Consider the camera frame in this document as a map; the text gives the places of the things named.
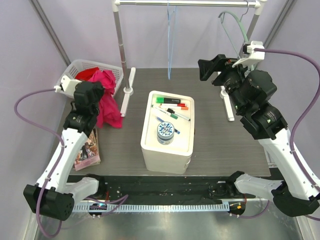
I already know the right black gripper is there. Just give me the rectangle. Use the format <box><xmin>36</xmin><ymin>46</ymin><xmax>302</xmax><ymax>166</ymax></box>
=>
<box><xmin>198</xmin><ymin>54</ymin><xmax>255</xmax><ymax>113</ymax></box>

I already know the mint green hanger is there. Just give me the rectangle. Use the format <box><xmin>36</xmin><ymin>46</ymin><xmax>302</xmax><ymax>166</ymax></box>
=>
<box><xmin>218</xmin><ymin>0</ymin><xmax>251</xmax><ymax>60</ymax></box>

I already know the blue wire hanger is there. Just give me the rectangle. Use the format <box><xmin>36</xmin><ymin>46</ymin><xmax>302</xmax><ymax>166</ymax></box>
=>
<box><xmin>166</xmin><ymin>0</ymin><xmax>178</xmax><ymax>80</ymax></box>

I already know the pink t shirt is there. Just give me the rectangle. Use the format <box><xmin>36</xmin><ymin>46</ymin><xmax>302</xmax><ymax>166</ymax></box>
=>
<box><xmin>88</xmin><ymin>70</ymin><xmax>123</xmax><ymax>129</ymax></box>

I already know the red t shirt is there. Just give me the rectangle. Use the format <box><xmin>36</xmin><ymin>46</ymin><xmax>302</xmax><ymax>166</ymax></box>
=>
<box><xmin>74</xmin><ymin>67</ymin><xmax>100</xmax><ymax>81</ymax></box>

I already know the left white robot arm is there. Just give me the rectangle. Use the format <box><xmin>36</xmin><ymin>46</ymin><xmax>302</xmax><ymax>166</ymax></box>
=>
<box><xmin>23</xmin><ymin>81</ymin><xmax>107</xmax><ymax>221</ymax></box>

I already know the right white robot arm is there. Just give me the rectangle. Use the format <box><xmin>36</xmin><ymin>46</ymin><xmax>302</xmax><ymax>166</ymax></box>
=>
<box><xmin>197</xmin><ymin>54</ymin><xmax>320</xmax><ymax>217</ymax></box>

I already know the red whiteboard marker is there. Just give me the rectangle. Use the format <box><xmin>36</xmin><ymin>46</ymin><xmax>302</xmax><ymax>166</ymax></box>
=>
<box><xmin>160</xmin><ymin>103</ymin><xmax>187</xmax><ymax>107</ymax></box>

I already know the green highlighter marker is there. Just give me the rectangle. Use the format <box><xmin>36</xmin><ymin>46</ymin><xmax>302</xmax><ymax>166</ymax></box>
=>
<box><xmin>156</xmin><ymin>97</ymin><xmax>181</xmax><ymax>104</ymax></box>

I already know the green capped white marker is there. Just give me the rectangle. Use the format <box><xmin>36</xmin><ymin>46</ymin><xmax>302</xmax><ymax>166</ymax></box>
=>
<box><xmin>151</xmin><ymin>105</ymin><xmax>191</xmax><ymax>121</ymax></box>

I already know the blue ballpoint pen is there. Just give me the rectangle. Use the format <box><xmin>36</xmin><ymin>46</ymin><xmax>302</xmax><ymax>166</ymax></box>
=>
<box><xmin>155</xmin><ymin>116</ymin><xmax>181</xmax><ymax>134</ymax></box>

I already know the blue patterned round tin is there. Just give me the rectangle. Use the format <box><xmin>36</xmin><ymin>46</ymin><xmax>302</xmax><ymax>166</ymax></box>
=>
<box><xmin>156</xmin><ymin>121</ymin><xmax>175</xmax><ymax>145</ymax></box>

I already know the white clothes rack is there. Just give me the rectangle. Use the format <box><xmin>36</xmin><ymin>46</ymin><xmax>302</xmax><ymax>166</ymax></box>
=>
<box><xmin>111</xmin><ymin>0</ymin><xmax>267</xmax><ymax>117</ymax></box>

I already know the white foam box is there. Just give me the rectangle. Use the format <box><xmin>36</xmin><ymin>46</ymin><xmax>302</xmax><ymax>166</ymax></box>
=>
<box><xmin>140</xmin><ymin>90</ymin><xmax>195</xmax><ymax>174</ymax></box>

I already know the white plastic basket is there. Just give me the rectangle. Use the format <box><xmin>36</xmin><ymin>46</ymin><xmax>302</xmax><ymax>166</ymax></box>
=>
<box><xmin>56</xmin><ymin>59</ymin><xmax>123</xmax><ymax>95</ymax></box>

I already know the pink illustrated book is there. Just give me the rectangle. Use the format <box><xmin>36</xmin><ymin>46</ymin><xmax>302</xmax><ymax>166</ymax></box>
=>
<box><xmin>73</xmin><ymin>128</ymin><xmax>101</xmax><ymax>171</ymax></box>

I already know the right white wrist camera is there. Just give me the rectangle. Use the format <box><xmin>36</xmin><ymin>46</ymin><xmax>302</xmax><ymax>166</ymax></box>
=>
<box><xmin>232</xmin><ymin>40</ymin><xmax>265</xmax><ymax>68</ymax></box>

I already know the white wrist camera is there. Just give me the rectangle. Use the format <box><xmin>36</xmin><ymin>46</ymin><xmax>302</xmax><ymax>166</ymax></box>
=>
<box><xmin>232</xmin><ymin>40</ymin><xmax>265</xmax><ymax>68</ymax></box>
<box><xmin>54</xmin><ymin>75</ymin><xmax>81</xmax><ymax>99</ymax></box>

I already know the white slotted cable duct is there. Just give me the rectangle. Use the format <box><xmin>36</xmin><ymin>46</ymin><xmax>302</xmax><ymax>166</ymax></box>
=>
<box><xmin>72</xmin><ymin>202</ymin><xmax>230</xmax><ymax>213</ymax></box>

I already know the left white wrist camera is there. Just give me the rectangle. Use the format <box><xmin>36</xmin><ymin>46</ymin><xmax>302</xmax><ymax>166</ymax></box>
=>
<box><xmin>54</xmin><ymin>75</ymin><xmax>81</xmax><ymax>99</ymax></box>

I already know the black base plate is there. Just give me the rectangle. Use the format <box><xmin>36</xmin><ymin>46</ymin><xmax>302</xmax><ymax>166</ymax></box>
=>
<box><xmin>64</xmin><ymin>174</ymin><xmax>257</xmax><ymax>204</ymax></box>

